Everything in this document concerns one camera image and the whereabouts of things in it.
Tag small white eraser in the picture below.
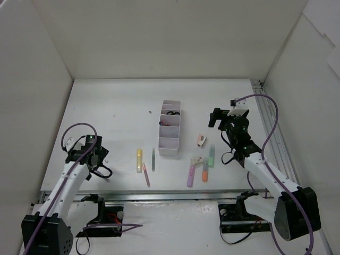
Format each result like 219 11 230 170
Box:
191 157 206 166

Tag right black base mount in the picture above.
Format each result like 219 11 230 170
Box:
218 203 270 234

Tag white compartment organizer box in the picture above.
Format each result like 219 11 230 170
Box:
158 100 181 157

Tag orange highlighter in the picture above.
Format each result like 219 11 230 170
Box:
202 158 209 182

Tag front aluminium rail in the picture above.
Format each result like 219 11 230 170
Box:
39 189 301 203

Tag yellow highlighter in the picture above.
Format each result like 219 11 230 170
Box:
137 149 143 173

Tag purple highlighter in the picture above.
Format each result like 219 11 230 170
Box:
186 164 196 188

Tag green highlighter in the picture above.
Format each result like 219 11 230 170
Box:
208 144 215 167

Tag dark green pen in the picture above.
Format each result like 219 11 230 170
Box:
151 148 156 172

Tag black handled scissors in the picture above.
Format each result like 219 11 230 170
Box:
166 110 181 116

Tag red pen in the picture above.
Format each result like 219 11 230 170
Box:
159 121 171 126

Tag grey purple pen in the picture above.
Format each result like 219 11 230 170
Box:
96 171 109 182

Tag pink pen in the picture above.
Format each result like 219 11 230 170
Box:
143 163 151 188

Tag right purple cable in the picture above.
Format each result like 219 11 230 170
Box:
233 94 319 255

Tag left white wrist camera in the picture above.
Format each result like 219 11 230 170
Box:
64 137 75 151

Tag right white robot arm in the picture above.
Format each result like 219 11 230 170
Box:
208 108 321 241

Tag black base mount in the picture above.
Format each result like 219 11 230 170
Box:
218 203 270 234
76 205 124 237

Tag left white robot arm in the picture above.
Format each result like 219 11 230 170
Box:
21 135 108 254

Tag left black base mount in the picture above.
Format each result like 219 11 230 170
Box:
76 205 124 237

